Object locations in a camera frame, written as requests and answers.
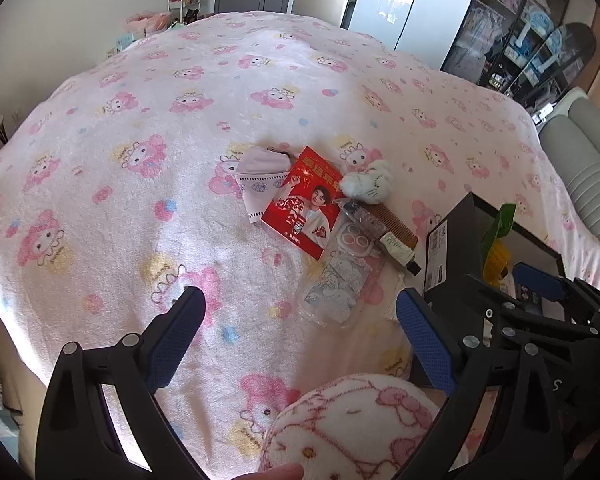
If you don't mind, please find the grey chair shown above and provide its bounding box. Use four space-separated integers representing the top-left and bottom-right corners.
537 87 600 256

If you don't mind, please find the pink printed plush fabric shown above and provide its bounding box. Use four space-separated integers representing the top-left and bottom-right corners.
258 372 441 480

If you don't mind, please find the red printed card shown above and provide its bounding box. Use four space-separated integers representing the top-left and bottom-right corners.
261 146 345 261

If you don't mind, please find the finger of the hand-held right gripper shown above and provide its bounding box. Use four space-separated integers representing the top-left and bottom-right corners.
512 261 600 323
460 274 600 348

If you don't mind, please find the pink bag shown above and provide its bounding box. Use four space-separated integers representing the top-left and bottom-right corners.
125 10 181 36

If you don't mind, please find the clear phone case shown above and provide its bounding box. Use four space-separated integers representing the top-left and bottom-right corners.
297 222 376 331

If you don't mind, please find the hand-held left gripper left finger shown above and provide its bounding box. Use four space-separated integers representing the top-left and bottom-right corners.
37 286 207 480

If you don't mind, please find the wooden comb with tassel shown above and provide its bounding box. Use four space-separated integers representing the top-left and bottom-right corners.
360 199 420 251

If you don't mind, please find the black display cabinet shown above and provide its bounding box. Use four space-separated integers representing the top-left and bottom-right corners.
440 0 598 111

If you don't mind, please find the white plush toy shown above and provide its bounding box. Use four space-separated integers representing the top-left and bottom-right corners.
340 159 395 206

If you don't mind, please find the person's left hand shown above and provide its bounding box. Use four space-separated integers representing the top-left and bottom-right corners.
258 464 306 480

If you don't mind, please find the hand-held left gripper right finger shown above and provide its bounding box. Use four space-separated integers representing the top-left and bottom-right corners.
396 287 562 480

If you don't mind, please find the glittery keychain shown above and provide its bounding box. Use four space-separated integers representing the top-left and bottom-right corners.
336 197 383 238

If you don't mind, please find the pink printed blanket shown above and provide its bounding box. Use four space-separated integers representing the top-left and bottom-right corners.
0 11 600 480

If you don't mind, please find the beige patterned cloth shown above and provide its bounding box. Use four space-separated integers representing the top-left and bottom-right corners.
235 146 292 225

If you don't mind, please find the white tube with black cap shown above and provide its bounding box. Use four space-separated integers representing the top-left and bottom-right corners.
378 232 422 276

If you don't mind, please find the green yellow packet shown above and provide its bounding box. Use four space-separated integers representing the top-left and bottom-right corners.
481 203 517 288

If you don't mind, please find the silver refrigerator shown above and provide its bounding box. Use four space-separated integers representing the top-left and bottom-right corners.
340 0 487 70

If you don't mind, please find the black cardboard box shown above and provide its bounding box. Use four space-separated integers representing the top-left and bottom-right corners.
423 192 566 311

